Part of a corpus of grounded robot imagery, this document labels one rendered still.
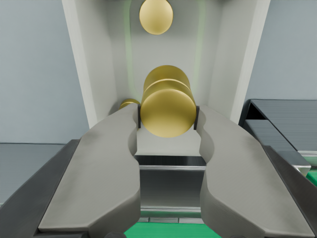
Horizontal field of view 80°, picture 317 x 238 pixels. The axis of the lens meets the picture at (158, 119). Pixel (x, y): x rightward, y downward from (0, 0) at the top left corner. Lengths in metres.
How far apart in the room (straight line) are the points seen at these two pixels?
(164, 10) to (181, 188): 0.22
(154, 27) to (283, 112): 0.20
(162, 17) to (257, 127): 0.16
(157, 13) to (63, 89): 0.19
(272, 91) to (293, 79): 0.03
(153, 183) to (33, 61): 0.25
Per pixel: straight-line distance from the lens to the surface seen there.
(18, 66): 0.36
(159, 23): 0.21
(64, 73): 0.32
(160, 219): 0.28
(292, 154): 0.22
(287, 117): 0.30
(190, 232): 0.27
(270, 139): 0.24
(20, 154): 0.40
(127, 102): 0.27
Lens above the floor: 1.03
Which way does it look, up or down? 59 degrees down
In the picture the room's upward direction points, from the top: 178 degrees counter-clockwise
